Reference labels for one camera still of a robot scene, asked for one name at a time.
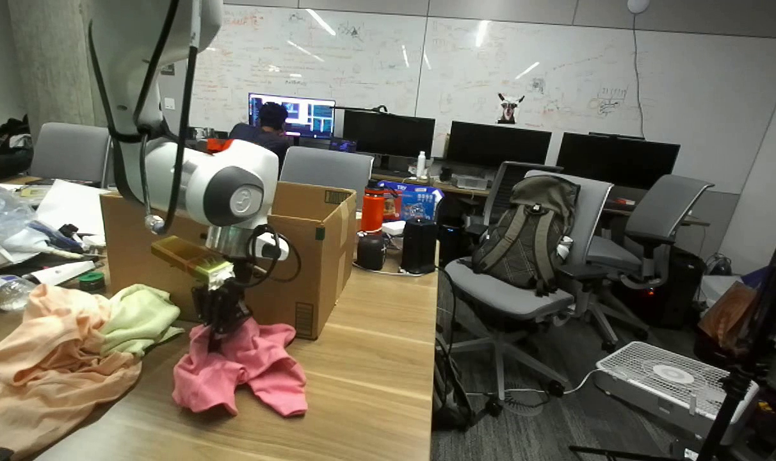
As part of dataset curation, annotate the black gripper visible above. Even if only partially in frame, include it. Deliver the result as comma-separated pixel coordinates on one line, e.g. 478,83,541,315
195,273,253,348

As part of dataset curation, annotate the pink shirt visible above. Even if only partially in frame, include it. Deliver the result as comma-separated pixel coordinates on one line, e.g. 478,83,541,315
168,315,309,419

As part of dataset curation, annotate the peach shirt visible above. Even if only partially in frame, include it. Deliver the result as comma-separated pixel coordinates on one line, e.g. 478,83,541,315
0,282,147,457

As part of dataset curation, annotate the light green towel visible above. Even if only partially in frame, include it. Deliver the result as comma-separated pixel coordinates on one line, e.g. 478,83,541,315
101,282,185,357

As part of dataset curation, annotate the brown cardboard box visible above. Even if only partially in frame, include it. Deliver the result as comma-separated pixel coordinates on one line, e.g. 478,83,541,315
101,178,358,342

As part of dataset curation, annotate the blue printed box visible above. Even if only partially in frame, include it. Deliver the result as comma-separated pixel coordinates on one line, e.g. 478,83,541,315
376,176,446,224

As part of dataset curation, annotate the yellow-green wrist mounting plate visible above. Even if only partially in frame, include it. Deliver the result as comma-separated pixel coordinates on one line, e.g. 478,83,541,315
152,236,239,288

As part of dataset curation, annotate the small black cup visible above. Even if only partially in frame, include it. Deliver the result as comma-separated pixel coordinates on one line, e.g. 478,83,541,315
357,231,390,270

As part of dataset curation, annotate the red bottle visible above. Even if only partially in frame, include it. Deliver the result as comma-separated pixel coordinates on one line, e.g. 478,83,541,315
358,186,390,236

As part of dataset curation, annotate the light grey office chair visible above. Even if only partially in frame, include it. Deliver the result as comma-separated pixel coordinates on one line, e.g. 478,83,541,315
280,144,376,202

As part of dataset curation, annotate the white paper sheet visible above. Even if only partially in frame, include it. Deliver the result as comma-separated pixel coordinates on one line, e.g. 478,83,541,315
31,176,111,250

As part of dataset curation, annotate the black cylinder speaker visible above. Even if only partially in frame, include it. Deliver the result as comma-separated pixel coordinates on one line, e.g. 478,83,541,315
399,217,440,275

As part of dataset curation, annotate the clear plastic bottle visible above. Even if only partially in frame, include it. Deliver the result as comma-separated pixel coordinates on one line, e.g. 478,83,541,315
0,270,42,315

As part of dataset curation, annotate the lit blue computer monitor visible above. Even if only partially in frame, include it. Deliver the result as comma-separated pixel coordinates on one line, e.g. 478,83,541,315
245,88,337,144

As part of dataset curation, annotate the white plastic bag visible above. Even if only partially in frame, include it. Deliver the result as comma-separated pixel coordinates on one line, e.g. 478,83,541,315
0,182,62,273

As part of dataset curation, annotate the black computer monitor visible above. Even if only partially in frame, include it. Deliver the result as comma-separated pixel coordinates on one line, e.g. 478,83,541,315
343,106,437,160
556,131,683,192
444,120,553,170

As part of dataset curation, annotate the grey mesh office chair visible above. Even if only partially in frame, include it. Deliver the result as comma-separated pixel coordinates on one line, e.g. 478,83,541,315
440,165,615,418

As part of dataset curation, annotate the grey-green backpack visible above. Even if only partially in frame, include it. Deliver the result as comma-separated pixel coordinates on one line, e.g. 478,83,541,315
469,173,581,296

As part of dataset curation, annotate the small animal figurine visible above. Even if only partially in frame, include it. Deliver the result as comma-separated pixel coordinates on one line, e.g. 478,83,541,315
494,88,527,124

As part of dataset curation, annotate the glass whiteboard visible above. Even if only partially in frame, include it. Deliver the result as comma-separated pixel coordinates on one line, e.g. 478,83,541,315
200,0,776,195

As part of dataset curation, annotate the clear plastic storage bin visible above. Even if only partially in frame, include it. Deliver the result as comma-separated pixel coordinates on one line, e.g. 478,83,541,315
594,338,760,441

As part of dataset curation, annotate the brown bag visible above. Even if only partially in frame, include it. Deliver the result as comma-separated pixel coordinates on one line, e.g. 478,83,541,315
693,279,760,365

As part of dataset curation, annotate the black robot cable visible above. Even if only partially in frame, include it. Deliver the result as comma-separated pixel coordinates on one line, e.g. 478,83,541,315
85,0,304,288

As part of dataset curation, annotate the hanging thin cord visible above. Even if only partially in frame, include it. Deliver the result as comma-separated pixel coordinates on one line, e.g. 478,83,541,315
628,8,647,138

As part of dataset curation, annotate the black camera tripod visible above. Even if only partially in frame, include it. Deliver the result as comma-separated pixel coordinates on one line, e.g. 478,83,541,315
564,200,776,461

